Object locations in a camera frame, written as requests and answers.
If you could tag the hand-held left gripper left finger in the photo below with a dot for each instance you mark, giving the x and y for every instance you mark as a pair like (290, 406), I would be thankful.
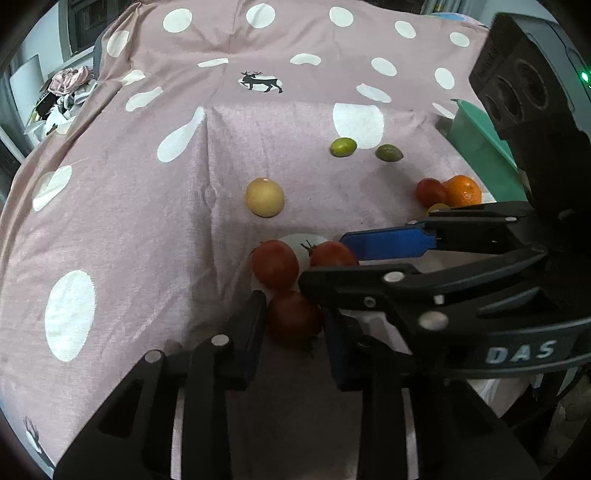
(247, 341)

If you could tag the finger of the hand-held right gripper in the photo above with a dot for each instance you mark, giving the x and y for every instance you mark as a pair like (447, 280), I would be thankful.
(360, 286)
(388, 243)

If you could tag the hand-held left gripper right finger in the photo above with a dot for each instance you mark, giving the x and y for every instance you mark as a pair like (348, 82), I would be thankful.
(344, 360)

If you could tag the red tomato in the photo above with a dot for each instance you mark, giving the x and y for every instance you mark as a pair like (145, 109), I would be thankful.
(274, 264)
(429, 191)
(331, 254)
(293, 317)

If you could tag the small yellow fruit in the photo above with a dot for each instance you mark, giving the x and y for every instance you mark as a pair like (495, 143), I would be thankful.
(437, 208)

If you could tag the green plastic basin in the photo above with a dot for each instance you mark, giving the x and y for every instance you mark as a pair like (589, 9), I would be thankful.
(480, 147)

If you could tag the orange mandarin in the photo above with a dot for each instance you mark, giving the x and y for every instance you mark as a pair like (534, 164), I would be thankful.
(464, 190)

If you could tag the yellow round pear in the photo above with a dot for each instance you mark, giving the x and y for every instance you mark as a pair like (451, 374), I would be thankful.
(264, 197)

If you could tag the dark green oval fruit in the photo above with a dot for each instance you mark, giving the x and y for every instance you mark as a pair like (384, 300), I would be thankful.
(388, 153)

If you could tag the light green oval fruit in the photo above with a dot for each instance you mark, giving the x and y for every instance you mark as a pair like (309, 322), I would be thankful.
(343, 147)

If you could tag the pink polka dot blanket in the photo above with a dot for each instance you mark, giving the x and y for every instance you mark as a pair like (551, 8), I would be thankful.
(138, 221)

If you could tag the light blue cloth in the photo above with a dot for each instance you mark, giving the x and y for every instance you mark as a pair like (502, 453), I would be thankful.
(445, 16)

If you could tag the pile of clothes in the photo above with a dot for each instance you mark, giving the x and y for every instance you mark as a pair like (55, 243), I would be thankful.
(64, 92)

